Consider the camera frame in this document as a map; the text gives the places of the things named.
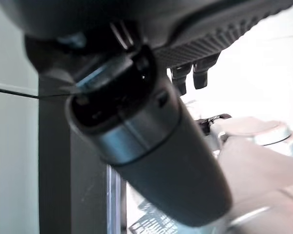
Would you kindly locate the clear shelf price rail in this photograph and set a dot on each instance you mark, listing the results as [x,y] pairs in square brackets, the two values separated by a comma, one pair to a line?
[114,207]

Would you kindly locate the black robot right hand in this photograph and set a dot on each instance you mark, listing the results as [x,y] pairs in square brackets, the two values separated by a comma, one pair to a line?
[149,151]

